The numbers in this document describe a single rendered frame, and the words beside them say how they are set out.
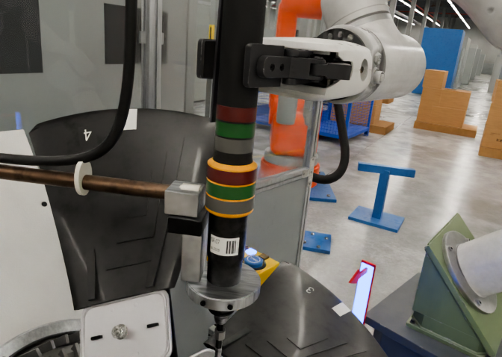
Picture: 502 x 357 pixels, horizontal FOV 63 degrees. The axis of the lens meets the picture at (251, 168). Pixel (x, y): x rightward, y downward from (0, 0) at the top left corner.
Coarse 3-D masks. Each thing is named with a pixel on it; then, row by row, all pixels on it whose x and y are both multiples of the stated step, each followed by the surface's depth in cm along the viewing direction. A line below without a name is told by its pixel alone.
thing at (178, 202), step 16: (176, 192) 35; (192, 192) 35; (176, 208) 36; (192, 208) 35; (176, 224) 36; (192, 224) 35; (192, 240) 36; (192, 256) 37; (192, 272) 37; (256, 272) 40; (192, 288) 37; (208, 288) 37; (224, 288) 37; (240, 288) 37; (256, 288) 38; (208, 304) 36; (224, 304) 36; (240, 304) 36
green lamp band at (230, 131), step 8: (216, 120) 34; (216, 128) 34; (224, 128) 33; (232, 128) 33; (240, 128) 33; (248, 128) 33; (224, 136) 33; (232, 136) 33; (240, 136) 33; (248, 136) 33
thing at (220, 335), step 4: (216, 328) 41; (220, 328) 40; (224, 328) 41; (216, 332) 40; (220, 332) 40; (224, 332) 40; (216, 336) 40; (220, 336) 40; (224, 336) 41; (216, 340) 41; (220, 340) 40; (216, 344) 41; (220, 344) 41; (216, 348) 41; (220, 348) 41; (216, 352) 41; (220, 352) 41; (216, 356) 41; (220, 356) 41
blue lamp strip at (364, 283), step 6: (366, 264) 68; (360, 270) 69; (372, 270) 67; (366, 276) 68; (360, 282) 69; (366, 282) 68; (360, 288) 69; (366, 288) 68; (360, 294) 69; (366, 294) 69; (360, 300) 70; (366, 300) 69; (354, 306) 71; (360, 306) 70; (354, 312) 71; (360, 312) 70; (360, 318) 70
